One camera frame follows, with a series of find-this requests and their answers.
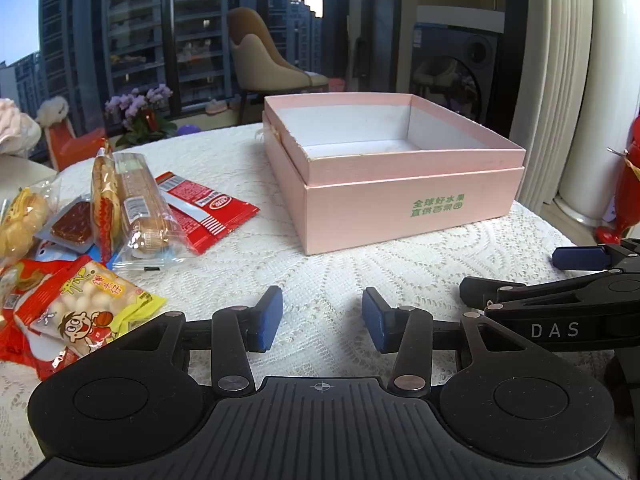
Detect purple potted flowers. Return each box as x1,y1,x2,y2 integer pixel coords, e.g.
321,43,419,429
104,84,178,148

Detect black framed glass door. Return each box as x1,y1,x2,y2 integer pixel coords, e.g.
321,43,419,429
361,0,403,95

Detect dark washing machine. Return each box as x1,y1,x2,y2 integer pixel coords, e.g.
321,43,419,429
410,22,501,126

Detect plain red snack packet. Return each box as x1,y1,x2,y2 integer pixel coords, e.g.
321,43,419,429
0,260,81,381

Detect orange snack clear packet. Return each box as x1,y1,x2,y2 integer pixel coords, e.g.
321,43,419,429
0,264,32,312

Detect pink fluffy blanket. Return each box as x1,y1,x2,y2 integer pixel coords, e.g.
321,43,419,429
0,97,43,156

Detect red figurine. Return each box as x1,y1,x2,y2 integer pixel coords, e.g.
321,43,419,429
595,115,640,246

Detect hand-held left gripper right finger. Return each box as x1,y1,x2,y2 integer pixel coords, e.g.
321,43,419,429
361,287,536,395

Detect red white-label snack packet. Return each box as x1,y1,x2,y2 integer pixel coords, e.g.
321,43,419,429
154,171,261,255

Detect blue biscuit box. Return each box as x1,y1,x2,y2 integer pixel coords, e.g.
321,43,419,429
34,239,108,265

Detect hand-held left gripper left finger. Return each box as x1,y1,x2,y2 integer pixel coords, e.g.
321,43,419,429
107,286,284,397

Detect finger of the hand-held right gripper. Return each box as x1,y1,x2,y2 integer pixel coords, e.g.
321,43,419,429
459,270,610,311
552,239,640,272

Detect pink cardboard box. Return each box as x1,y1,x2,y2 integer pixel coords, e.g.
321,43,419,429
262,92,527,256

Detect orange toy horse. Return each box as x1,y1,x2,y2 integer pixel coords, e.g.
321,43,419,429
35,95,108,171

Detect cream curtain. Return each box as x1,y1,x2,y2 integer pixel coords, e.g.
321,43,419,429
510,0,640,221

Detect white shelf board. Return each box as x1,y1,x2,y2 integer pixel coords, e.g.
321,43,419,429
416,5,506,31

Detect long clear biscuit packet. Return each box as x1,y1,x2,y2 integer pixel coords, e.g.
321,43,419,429
112,152,188,273

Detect brown square snack packet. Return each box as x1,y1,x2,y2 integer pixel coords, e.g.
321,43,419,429
35,197,96,253

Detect cartoon milk ball packet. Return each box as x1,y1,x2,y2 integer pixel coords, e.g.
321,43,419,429
14,255,167,361

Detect yellow bread packet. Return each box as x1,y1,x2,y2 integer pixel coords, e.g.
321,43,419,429
0,187,51,267

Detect beige brown chair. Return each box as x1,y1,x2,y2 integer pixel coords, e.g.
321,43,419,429
227,7,331,126

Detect red-edged sandwich biscuit packet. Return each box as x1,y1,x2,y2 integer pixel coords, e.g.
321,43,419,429
91,141,123,266

